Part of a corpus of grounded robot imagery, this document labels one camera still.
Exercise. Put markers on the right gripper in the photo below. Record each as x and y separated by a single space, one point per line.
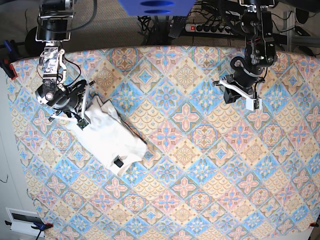
70 101

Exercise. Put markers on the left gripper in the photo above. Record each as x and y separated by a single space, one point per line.
242 77

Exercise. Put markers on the white printed T-shirt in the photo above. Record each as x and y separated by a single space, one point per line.
109 140

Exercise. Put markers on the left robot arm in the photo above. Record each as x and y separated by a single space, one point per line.
256 27

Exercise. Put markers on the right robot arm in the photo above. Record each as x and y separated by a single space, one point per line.
52 50

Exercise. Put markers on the black round stool base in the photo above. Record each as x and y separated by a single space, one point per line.
33 48

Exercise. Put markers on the white power strip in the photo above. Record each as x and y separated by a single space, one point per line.
208 29

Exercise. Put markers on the red black table clamp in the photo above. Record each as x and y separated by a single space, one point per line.
6 63

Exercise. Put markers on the patterned tablecloth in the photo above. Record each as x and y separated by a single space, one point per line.
212 171

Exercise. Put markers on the blue plastic bin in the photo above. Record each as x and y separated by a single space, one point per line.
157 7

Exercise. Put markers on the blue orange spring clamp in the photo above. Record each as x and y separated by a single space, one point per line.
41 225

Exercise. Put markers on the orange clamp at right edge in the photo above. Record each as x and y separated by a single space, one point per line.
314 225

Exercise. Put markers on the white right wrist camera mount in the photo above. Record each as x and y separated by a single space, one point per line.
82 119

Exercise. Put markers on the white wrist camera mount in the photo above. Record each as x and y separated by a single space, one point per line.
252 100
82 119

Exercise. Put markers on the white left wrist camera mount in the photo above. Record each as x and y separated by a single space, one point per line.
252 100

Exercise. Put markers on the white wall socket box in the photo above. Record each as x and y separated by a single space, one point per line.
25 216

